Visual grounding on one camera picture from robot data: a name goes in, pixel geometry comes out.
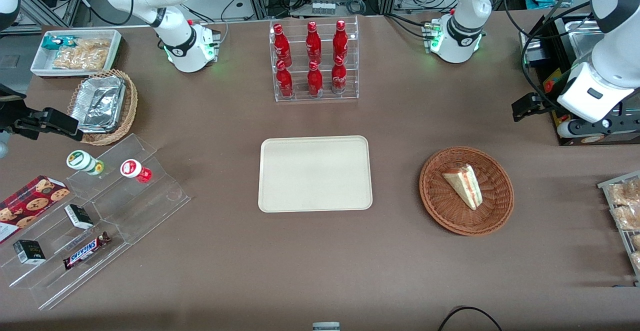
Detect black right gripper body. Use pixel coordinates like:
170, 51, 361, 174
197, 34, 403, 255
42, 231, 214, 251
0, 84, 28, 134

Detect triangular sandwich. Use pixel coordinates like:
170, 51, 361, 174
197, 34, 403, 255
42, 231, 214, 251
442, 164, 484, 212

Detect light wicker basket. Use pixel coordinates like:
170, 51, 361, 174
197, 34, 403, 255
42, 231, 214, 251
67, 68, 139, 147

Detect round brown wicker basket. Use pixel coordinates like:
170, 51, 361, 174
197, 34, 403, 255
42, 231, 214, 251
419, 146, 515, 237

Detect beige plastic tray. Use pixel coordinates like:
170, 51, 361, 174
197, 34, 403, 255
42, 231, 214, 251
258, 135, 374, 214

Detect black hot food display case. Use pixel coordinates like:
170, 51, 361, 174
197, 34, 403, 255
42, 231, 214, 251
519, 13, 640, 147

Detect stacked aluminium foil containers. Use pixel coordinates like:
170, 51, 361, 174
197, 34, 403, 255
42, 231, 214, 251
69, 74, 127, 134

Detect green lidded yogurt cup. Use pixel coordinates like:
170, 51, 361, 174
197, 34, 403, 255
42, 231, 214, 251
66, 149, 105, 177

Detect white rectangular snack bin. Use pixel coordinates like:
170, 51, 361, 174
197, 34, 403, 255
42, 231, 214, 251
30, 29, 124, 79

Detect stainless steel pan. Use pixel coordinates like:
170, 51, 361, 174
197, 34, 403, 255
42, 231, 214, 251
566, 20, 601, 65

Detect clear bag of crackers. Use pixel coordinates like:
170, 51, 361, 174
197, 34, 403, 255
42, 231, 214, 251
52, 38, 112, 71

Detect teal snack packet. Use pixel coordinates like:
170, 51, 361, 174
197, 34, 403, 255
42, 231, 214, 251
41, 34, 77, 52

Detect red chocolate chip cookie box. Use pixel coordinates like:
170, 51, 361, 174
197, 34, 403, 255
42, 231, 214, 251
0, 174, 71, 245

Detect red lidded yogurt cup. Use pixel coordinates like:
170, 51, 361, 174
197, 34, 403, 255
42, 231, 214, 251
119, 158, 153, 184

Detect small black carton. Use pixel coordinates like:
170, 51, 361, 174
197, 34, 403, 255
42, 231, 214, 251
63, 203, 95, 231
12, 239, 47, 265

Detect clear acrylic stepped display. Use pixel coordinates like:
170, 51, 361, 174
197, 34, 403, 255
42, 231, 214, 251
0, 132, 192, 312

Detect Snickers chocolate bar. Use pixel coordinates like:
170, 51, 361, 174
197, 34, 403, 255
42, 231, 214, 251
62, 231, 112, 271

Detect red cola bottle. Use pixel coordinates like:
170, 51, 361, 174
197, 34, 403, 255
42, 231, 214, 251
306, 61, 324, 98
332, 19, 349, 63
275, 60, 295, 99
305, 21, 323, 65
273, 23, 293, 68
330, 56, 348, 95

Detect clear acrylic bottle rack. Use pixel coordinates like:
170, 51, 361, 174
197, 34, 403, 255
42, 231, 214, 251
269, 15, 360, 103

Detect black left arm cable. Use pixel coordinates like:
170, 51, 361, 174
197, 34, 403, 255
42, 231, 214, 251
502, 0, 607, 115

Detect grey wire bread tray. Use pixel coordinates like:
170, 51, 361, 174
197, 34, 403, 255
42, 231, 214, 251
597, 170, 640, 286

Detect black floor cable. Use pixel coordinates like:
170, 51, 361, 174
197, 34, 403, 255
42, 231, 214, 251
438, 305, 503, 331

